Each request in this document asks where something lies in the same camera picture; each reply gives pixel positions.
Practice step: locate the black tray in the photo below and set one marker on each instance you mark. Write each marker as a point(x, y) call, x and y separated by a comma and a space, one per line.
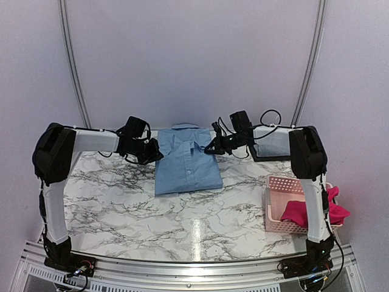
point(261, 158)

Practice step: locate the left aluminium frame post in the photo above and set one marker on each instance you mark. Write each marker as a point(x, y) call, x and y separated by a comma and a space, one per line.
point(70, 55)

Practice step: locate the aluminium frame post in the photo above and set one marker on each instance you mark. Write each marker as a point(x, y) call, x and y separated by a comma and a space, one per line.
point(70, 55)
point(312, 61)

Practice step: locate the aluminium table front rail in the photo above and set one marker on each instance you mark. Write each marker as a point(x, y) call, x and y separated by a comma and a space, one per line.
point(112, 274)

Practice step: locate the light blue shirt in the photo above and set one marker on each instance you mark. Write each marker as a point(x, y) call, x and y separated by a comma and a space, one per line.
point(185, 166)

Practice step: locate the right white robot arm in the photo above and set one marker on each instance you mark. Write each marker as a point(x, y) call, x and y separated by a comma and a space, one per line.
point(308, 163)

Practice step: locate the right aluminium frame post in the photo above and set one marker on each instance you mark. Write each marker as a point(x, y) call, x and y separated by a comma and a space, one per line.
point(312, 61)

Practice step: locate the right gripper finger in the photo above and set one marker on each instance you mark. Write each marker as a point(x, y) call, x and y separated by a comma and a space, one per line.
point(215, 143)
point(214, 151)

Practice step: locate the magenta red garment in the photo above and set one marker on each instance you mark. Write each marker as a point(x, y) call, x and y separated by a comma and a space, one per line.
point(296, 212)

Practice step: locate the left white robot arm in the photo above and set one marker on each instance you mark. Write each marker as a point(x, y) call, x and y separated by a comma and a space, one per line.
point(55, 154)

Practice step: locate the folded blue jeans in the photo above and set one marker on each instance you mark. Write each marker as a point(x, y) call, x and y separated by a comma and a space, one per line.
point(273, 145)

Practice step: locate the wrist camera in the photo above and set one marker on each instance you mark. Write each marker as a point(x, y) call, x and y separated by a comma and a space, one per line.
point(219, 131)
point(137, 128)

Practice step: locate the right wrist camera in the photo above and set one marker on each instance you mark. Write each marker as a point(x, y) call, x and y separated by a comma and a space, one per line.
point(219, 131)

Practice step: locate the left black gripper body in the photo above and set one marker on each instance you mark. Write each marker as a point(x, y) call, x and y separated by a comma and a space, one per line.
point(143, 151)

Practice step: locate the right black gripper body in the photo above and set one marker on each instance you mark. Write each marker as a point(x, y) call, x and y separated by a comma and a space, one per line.
point(230, 143)

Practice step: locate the pink plastic laundry basket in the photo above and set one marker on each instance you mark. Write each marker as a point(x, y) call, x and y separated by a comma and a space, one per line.
point(278, 192)

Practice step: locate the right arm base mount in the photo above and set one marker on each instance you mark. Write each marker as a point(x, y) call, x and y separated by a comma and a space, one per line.
point(303, 266)

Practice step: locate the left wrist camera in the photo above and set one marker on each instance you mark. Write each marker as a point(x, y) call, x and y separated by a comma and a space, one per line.
point(137, 128)

